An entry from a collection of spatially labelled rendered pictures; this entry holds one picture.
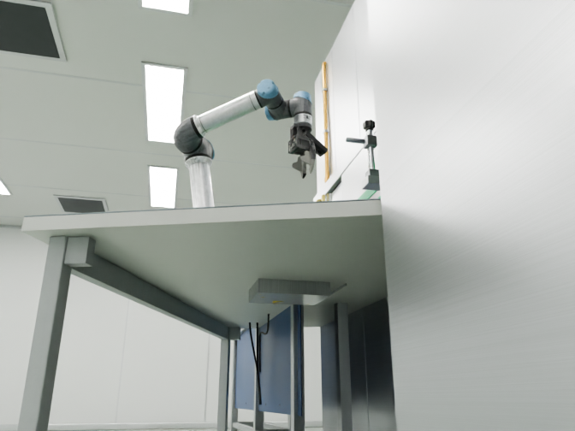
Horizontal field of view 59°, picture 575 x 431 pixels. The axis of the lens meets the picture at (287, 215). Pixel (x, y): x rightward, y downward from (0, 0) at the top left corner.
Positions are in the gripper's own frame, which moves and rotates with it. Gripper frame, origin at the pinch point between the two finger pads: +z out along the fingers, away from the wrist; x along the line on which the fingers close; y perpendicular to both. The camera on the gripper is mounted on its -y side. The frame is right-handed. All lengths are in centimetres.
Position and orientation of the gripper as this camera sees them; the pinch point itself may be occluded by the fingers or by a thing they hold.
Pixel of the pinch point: (308, 173)
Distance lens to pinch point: 199.0
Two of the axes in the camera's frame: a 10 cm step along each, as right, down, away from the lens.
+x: 4.7, -3.0, -8.3
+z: 0.0, 9.4, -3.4
